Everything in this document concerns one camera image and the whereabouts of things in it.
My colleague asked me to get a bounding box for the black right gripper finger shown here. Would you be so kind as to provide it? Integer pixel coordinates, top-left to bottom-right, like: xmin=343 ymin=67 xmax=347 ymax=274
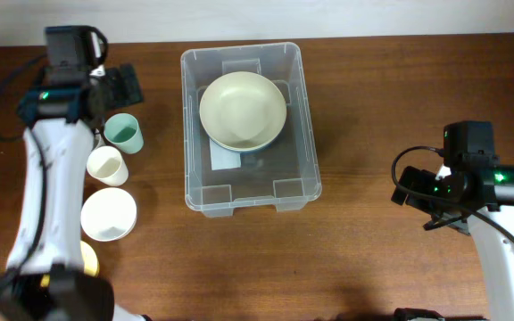
xmin=391 ymin=166 xmax=435 ymax=206
xmin=423 ymin=216 xmax=470 ymax=235

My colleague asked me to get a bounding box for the beige large bowl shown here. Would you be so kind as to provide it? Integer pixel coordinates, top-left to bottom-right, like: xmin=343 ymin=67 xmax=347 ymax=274
xmin=199 ymin=71 xmax=287 ymax=149

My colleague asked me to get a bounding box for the blue large bowl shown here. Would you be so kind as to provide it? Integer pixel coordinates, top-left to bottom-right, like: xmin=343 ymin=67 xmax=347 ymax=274
xmin=223 ymin=132 xmax=282 ymax=153

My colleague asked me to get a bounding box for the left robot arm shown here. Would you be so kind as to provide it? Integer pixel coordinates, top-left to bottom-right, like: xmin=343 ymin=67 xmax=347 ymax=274
xmin=0 ymin=64 xmax=143 ymax=320

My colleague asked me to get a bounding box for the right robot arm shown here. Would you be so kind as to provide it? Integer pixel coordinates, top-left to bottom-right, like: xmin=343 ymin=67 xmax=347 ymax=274
xmin=392 ymin=165 xmax=514 ymax=320

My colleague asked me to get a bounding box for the green plastic cup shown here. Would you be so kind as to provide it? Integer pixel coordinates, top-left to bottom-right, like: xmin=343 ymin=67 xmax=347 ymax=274
xmin=104 ymin=113 xmax=144 ymax=154

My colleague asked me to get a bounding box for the grey plastic cup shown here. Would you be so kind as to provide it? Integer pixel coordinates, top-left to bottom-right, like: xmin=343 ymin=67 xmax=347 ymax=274
xmin=93 ymin=130 xmax=104 ymax=150

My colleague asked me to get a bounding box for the cream plastic cup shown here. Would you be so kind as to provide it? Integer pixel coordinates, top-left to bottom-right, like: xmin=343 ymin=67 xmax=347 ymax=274
xmin=87 ymin=146 xmax=129 ymax=186

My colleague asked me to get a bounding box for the white label in bin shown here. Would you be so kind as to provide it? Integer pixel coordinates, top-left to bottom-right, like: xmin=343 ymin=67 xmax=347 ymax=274
xmin=209 ymin=140 xmax=241 ymax=171

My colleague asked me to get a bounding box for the white small bowl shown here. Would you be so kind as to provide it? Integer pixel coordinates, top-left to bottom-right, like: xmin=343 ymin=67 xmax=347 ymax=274
xmin=80 ymin=187 xmax=137 ymax=242

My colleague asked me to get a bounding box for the clear plastic storage bin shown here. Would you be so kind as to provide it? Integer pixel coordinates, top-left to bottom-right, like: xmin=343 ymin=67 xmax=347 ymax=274
xmin=180 ymin=42 xmax=322 ymax=218

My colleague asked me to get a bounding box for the yellow small bowl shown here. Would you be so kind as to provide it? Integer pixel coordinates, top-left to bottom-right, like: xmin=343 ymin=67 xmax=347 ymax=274
xmin=40 ymin=240 xmax=101 ymax=289

